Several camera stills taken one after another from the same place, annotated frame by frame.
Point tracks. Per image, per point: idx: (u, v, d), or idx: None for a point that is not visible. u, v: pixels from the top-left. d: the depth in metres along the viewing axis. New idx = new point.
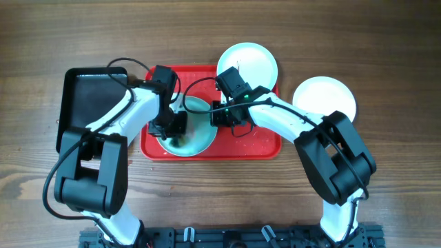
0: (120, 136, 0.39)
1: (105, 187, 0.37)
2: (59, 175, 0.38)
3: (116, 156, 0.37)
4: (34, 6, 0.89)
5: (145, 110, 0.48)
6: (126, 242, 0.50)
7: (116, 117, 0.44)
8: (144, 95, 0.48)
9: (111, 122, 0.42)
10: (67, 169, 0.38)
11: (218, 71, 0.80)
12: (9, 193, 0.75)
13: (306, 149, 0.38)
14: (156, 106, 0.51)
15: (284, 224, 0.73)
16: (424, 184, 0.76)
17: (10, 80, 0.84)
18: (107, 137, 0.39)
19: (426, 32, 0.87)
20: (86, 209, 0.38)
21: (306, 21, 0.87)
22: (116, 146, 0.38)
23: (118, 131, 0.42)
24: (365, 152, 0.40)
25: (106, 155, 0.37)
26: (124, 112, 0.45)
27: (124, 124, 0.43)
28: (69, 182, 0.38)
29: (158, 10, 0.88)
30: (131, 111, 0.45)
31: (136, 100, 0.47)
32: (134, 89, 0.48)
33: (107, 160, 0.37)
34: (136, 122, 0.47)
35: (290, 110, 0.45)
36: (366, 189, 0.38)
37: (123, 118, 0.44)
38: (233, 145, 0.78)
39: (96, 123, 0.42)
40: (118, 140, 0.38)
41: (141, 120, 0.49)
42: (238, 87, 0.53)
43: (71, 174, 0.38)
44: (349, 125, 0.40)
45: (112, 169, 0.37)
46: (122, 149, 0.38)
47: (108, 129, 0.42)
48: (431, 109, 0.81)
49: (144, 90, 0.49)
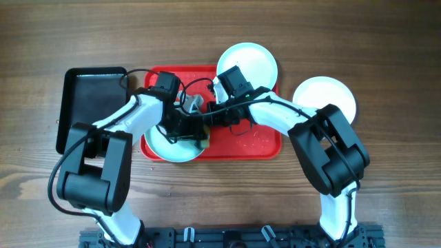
0: (126, 133, 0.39)
1: (107, 183, 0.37)
2: (63, 170, 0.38)
3: (120, 151, 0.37)
4: (34, 6, 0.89)
5: (149, 115, 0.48)
6: (127, 241, 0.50)
7: (121, 117, 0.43)
8: (149, 100, 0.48)
9: (116, 121, 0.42)
10: (71, 164, 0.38)
11: (218, 71, 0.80)
12: (9, 193, 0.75)
13: (300, 139, 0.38)
14: (159, 112, 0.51)
15: (284, 224, 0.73)
16: (423, 184, 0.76)
17: (10, 80, 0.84)
18: (112, 134, 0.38)
19: (426, 32, 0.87)
20: (88, 206, 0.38)
21: (306, 21, 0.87)
22: (121, 143, 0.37)
23: (123, 129, 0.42)
24: (358, 144, 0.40)
25: (111, 151, 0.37)
26: (129, 114, 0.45)
27: (129, 124, 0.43)
28: (72, 177, 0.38)
29: (158, 10, 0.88)
30: (136, 114, 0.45)
31: (140, 105, 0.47)
32: (139, 95, 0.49)
33: (112, 157, 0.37)
34: (140, 125, 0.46)
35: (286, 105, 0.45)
36: (358, 180, 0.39)
37: (129, 118, 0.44)
38: (232, 145, 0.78)
39: (103, 121, 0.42)
40: (123, 136, 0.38)
41: (145, 125, 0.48)
42: (240, 87, 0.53)
43: (75, 169, 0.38)
44: (342, 117, 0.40)
45: (116, 164, 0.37)
46: (127, 147, 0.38)
47: (114, 127, 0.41)
48: (430, 109, 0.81)
49: (148, 97, 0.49)
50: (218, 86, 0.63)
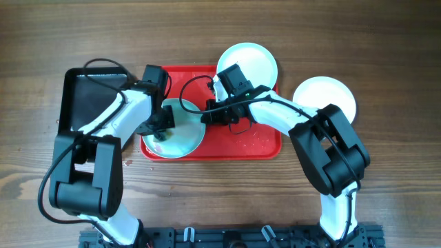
0: (114, 138, 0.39)
1: (100, 189, 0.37)
2: (54, 180, 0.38)
3: (109, 157, 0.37)
4: (34, 6, 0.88)
5: (137, 113, 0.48)
6: (126, 242, 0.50)
7: (109, 119, 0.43)
8: (136, 97, 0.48)
9: (103, 124, 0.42)
10: (60, 173, 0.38)
11: (218, 69, 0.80)
12: (9, 193, 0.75)
13: (300, 139, 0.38)
14: (147, 108, 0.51)
15: (284, 224, 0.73)
16: (423, 184, 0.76)
17: (10, 80, 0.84)
18: (100, 139, 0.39)
19: (426, 32, 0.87)
20: (82, 212, 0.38)
21: (306, 21, 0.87)
22: (109, 147, 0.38)
23: (110, 133, 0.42)
24: (359, 144, 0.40)
25: (99, 156, 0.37)
26: (116, 114, 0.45)
27: (116, 125, 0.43)
28: (64, 186, 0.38)
29: (158, 10, 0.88)
30: (122, 114, 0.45)
31: (127, 102, 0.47)
32: (125, 93, 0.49)
33: (102, 162, 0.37)
34: (129, 123, 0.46)
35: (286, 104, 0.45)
36: (359, 181, 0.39)
37: (116, 119, 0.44)
38: (231, 144, 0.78)
39: (89, 125, 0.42)
40: (111, 141, 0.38)
41: (135, 122, 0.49)
42: (240, 85, 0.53)
43: (65, 178, 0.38)
44: (344, 117, 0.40)
45: (107, 168, 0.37)
46: (116, 151, 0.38)
47: (100, 131, 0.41)
48: (430, 109, 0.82)
49: (136, 92, 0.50)
50: (218, 85, 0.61)
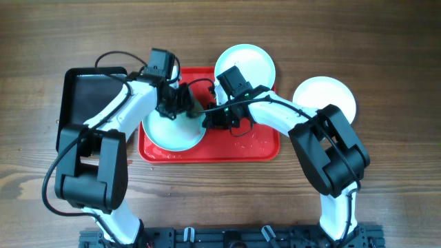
0: (119, 132, 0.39)
1: (105, 184, 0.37)
2: (59, 172, 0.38)
3: (114, 152, 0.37)
4: (34, 6, 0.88)
5: (143, 105, 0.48)
6: (127, 240, 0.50)
7: (114, 111, 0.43)
8: (141, 89, 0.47)
9: (108, 118, 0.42)
10: (66, 167, 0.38)
11: (216, 71, 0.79)
12: (9, 193, 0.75)
13: (300, 140, 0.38)
14: (154, 99, 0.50)
15: (284, 224, 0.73)
16: (424, 184, 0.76)
17: (10, 80, 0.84)
18: (105, 133, 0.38)
19: (426, 33, 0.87)
20: (87, 204, 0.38)
21: (306, 21, 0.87)
22: (114, 142, 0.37)
23: (116, 127, 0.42)
24: (358, 145, 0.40)
25: (104, 151, 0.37)
26: (122, 106, 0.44)
27: (121, 119, 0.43)
28: (69, 178, 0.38)
29: (158, 10, 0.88)
30: (129, 106, 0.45)
31: (133, 94, 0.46)
32: (130, 83, 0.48)
33: (106, 158, 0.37)
34: (135, 115, 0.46)
35: (286, 105, 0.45)
36: (358, 181, 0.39)
37: (121, 113, 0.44)
38: (230, 145, 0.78)
39: (94, 120, 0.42)
40: (116, 136, 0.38)
41: (140, 114, 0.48)
42: (239, 86, 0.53)
43: (71, 171, 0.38)
44: (343, 118, 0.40)
45: (111, 164, 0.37)
46: (120, 146, 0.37)
47: (106, 125, 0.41)
48: (430, 109, 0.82)
49: (141, 83, 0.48)
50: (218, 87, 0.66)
